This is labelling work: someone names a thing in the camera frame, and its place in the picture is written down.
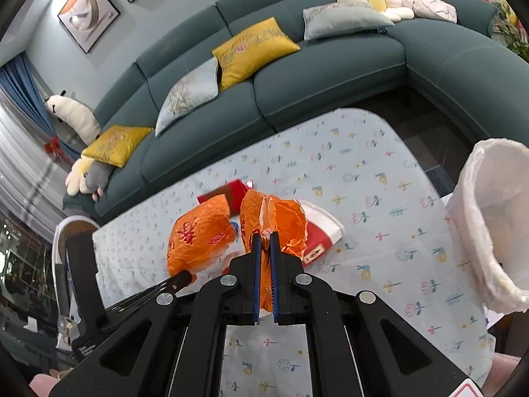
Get red gold gift envelope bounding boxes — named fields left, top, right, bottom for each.
left=197, top=179, right=254, bottom=216

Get white lined trash bin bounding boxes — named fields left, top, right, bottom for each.
left=447, top=139, right=528, bottom=315

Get white folded blanket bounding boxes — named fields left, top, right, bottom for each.
left=403, top=0, right=458, bottom=23

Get yellow cushion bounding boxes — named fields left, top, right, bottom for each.
left=82, top=125, right=153, bottom=168
left=212, top=17, right=300, bottom=91

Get yellow cushion left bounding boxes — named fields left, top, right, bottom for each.
left=82, top=125, right=153, bottom=168

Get orange plastic bag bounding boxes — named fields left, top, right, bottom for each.
left=239, top=190, right=307, bottom=312
left=167, top=196, right=237, bottom=276

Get teal sectional sofa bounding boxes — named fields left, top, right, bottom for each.
left=63, top=0, right=528, bottom=221

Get light blue embroidered cushion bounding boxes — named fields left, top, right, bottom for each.
left=154, top=57, right=219, bottom=137

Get potted orchid plant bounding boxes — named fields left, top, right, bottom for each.
left=492, top=2, right=529, bottom=62

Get yellow cushion centre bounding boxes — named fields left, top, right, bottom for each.
left=212, top=17, right=300, bottom=91

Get blue curtain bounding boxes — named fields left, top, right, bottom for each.
left=1, top=52, right=80, bottom=161

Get grey mouse plush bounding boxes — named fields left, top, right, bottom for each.
left=84, top=161, right=116, bottom=202

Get red white paper cup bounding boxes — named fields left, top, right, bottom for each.
left=298, top=200, right=345, bottom=266

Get grey green cushion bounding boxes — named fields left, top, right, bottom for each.
left=303, top=3, right=394, bottom=41

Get white caterpillar plush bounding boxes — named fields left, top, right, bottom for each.
left=44, top=91, right=101, bottom=145

